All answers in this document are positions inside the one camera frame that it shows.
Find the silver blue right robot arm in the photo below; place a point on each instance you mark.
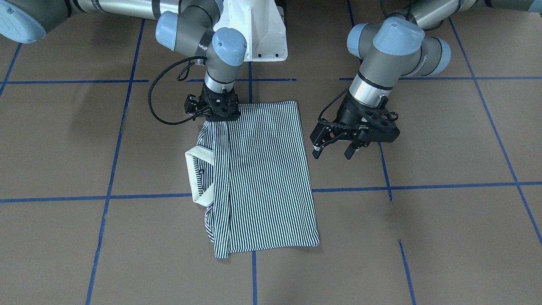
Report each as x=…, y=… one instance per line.
x=183, y=26

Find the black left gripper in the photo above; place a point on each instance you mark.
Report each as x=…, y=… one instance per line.
x=349, y=111

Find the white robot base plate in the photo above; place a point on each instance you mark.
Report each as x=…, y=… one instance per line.
x=262, y=23

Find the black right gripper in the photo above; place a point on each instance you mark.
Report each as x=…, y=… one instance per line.
x=192, y=104

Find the blue tape line lengthwise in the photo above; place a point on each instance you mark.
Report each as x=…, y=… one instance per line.
x=113, y=169
x=390, y=194

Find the blue tape line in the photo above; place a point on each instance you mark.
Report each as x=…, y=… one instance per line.
x=495, y=127

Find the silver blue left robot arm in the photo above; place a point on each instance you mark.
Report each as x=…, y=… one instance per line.
x=393, y=48

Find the blue white striped polo shirt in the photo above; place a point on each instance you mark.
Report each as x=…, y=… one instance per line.
x=252, y=177

